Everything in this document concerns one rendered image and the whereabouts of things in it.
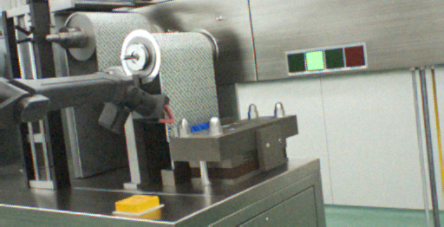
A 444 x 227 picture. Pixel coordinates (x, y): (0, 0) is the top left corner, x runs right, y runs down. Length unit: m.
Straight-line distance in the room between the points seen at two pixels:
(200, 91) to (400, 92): 2.52
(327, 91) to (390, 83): 0.49
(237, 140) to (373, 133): 2.73
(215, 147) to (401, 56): 0.54
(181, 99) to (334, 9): 0.49
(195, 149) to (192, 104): 0.22
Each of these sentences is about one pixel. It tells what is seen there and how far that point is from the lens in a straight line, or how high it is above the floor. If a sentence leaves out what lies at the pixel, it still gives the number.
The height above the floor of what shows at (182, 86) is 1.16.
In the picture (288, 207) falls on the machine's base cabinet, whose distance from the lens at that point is 1.50.
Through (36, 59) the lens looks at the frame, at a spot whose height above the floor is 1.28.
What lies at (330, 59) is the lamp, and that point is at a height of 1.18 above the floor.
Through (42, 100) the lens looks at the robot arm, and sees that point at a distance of 0.98.
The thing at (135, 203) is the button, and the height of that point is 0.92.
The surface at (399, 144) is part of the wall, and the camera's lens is 4.01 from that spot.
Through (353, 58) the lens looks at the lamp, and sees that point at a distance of 1.51.
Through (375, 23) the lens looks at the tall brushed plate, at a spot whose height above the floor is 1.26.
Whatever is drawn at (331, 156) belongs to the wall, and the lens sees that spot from 4.22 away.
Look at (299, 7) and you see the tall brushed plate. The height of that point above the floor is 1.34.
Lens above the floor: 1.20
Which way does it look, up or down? 4 degrees down
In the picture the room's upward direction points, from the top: 7 degrees counter-clockwise
